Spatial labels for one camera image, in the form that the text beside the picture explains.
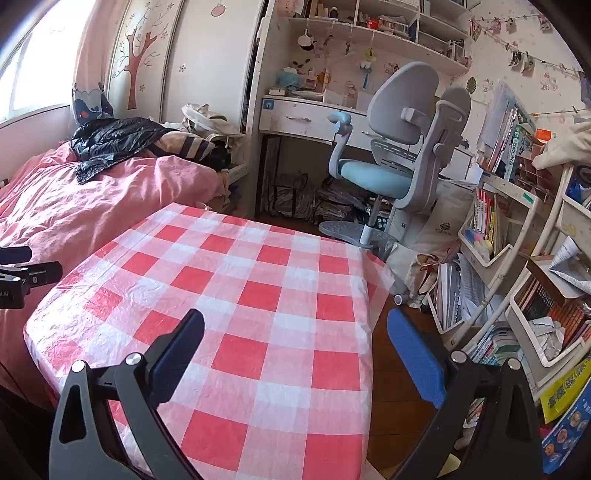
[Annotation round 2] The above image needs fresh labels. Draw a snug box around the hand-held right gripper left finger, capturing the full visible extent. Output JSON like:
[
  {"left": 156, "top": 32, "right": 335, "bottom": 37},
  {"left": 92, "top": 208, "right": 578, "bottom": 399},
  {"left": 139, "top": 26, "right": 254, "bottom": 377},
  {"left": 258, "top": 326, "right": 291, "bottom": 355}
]
[{"left": 49, "top": 309, "right": 206, "bottom": 480}]

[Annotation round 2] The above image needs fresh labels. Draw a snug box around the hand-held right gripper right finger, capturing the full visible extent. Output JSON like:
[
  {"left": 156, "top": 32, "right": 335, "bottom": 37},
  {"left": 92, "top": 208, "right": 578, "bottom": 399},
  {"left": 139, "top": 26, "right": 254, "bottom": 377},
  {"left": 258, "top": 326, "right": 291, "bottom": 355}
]
[{"left": 387, "top": 307, "right": 542, "bottom": 480}]

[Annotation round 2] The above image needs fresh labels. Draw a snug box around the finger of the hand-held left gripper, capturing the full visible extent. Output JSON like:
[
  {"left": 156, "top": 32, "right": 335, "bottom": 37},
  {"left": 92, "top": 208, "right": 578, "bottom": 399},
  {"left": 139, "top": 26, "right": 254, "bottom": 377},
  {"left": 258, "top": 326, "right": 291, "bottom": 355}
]
[
  {"left": 0, "top": 261, "right": 64, "bottom": 308},
  {"left": 0, "top": 246, "right": 33, "bottom": 265}
]

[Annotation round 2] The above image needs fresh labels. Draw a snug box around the red checkered tablecloth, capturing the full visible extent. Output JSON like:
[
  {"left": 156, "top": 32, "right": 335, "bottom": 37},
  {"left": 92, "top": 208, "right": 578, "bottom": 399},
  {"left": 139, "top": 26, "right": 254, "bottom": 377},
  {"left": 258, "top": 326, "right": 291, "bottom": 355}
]
[{"left": 24, "top": 201, "right": 397, "bottom": 480}]

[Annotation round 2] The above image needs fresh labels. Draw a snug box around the pink bed blanket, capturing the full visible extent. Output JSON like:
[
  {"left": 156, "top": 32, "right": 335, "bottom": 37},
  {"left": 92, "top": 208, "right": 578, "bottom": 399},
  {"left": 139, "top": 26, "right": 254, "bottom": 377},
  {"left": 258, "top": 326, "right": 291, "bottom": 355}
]
[{"left": 0, "top": 142, "right": 228, "bottom": 407}]

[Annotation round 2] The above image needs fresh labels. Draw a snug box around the white canvas bag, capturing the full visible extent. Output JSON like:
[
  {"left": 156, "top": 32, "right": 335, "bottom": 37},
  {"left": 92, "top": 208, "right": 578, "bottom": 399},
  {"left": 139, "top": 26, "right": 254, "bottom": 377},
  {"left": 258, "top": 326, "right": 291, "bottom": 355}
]
[{"left": 386, "top": 181, "right": 476, "bottom": 296}]

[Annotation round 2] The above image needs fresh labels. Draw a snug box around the crumpled white paper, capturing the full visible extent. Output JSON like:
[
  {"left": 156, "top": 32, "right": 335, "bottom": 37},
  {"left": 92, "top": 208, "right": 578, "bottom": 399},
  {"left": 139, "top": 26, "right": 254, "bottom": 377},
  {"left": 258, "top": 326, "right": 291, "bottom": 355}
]
[{"left": 526, "top": 316, "right": 567, "bottom": 363}]

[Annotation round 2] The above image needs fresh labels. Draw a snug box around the white rolling book cart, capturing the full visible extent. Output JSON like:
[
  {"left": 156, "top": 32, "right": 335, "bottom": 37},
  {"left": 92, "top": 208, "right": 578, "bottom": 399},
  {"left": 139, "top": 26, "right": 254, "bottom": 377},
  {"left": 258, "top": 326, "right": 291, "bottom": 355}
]
[{"left": 427, "top": 166, "right": 591, "bottom": 407}]

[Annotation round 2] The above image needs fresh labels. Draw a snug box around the black puffer jacket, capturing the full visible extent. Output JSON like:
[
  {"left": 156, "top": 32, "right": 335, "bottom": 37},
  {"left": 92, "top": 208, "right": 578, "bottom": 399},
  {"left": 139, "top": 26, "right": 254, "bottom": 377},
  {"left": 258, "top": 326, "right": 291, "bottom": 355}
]
[{"left": 70, "top": 117, "right": 175, "bottom": 185}]

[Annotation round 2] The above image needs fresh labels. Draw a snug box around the row of upright books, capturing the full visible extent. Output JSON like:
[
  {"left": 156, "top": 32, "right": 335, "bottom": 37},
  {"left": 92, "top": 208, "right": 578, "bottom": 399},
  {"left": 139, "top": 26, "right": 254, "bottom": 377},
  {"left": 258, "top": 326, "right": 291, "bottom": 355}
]
[{"left": 474, "top": 188, "right": 509, "bottom": 257}]

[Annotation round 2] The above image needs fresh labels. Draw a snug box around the clear plastic storage bag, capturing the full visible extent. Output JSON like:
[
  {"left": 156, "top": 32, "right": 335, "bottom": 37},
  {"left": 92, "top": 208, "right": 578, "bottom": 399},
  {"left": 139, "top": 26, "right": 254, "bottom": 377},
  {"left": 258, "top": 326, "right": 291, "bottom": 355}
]
[{"left": 261, "top": 172, "right": 319, "bottom": 220}]

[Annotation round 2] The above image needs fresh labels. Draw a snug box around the striped pillow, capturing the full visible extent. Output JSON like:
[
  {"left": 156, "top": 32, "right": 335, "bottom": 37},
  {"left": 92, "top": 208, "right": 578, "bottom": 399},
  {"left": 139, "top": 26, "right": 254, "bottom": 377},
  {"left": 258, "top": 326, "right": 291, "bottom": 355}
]
[{"left": 152, "top": 131, "right": 218, "bottom": 165}]

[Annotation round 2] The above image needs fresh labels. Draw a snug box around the grey and blue desk chair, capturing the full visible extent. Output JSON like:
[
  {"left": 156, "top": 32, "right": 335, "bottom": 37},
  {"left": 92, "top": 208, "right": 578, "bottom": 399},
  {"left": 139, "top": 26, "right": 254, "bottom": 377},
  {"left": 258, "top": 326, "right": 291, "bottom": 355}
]
[{"left": 318, "top": 62, "right": 472, "bottom": 250}]

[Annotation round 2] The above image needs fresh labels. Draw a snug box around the pink curtain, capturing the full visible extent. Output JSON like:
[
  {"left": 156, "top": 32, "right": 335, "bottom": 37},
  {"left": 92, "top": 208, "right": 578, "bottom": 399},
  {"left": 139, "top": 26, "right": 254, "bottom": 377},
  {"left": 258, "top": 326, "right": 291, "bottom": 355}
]
[{"left": 71, "top": 0, "right": 122, "bottom": 126}]

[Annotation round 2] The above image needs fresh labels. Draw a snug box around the beige tote bag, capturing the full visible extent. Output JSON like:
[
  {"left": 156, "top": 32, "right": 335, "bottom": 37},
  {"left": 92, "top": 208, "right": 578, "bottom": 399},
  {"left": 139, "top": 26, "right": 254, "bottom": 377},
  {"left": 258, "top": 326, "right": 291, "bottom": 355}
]
[{"left": 181, "top": 103, "right": 245, "bottom": 148}]

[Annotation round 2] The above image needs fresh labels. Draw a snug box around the white wardrobe with tree print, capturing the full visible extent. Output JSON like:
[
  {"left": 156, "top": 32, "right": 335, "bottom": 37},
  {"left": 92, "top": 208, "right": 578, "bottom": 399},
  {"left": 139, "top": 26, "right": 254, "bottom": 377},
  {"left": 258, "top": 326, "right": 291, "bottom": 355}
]
[{"left": 104, "top": 0, "right": 269, "bottom": 134}]

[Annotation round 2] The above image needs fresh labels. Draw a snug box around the white desk with drawer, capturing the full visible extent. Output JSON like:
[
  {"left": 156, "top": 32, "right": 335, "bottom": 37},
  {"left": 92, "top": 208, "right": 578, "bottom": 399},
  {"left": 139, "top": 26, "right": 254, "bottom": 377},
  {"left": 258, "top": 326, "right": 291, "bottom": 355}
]
[{"left": 247, "top": 95, "right": 384, "bottom": 217}]

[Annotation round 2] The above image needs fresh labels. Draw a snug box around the string of hanging photos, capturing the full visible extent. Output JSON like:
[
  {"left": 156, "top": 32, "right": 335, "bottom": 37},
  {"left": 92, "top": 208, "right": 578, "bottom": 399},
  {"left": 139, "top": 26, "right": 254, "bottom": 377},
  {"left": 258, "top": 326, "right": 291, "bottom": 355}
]
[{"left": 470, "top": 13, "right": 587, "bottom": 93}]

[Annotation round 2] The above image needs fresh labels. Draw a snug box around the white wall shelf unit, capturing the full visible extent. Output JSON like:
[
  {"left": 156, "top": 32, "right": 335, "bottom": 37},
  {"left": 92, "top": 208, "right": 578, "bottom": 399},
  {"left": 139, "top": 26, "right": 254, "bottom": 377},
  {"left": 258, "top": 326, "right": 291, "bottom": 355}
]
[{"left": 259, "top": 0, "right": 472, "bottom": 88}]

